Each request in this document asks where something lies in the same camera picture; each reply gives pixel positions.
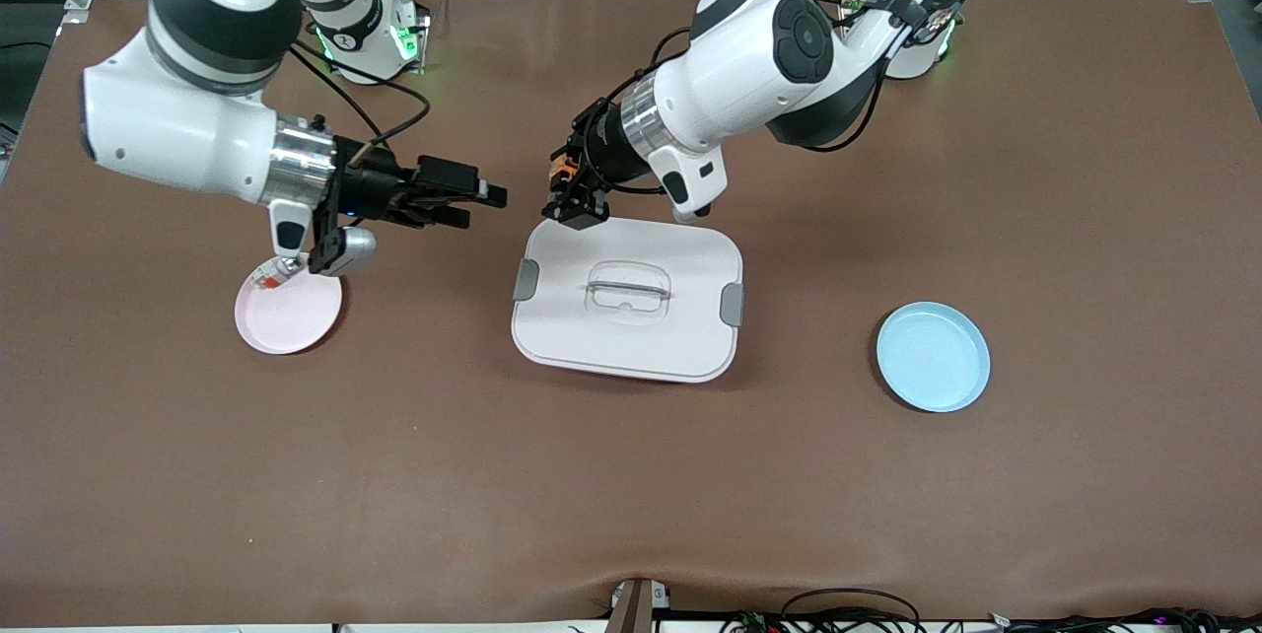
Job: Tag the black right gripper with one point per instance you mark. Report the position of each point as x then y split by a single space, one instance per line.
373 187

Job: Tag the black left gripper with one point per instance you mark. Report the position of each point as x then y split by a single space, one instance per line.
602 146

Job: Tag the orange push-button switch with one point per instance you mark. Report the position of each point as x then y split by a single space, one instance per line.
562 172

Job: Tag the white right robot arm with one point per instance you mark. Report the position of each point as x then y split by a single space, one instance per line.
177 120

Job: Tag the grey box latch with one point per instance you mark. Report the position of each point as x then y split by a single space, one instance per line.
732 305
525 279

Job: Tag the white lidded storage box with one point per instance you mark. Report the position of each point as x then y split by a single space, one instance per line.
626 337

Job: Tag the pale pink round plate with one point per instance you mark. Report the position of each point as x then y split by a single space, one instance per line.
291 322

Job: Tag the light blue round plate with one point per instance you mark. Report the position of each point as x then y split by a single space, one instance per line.
932 362

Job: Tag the brown mount post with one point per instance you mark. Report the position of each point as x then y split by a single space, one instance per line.
636 608

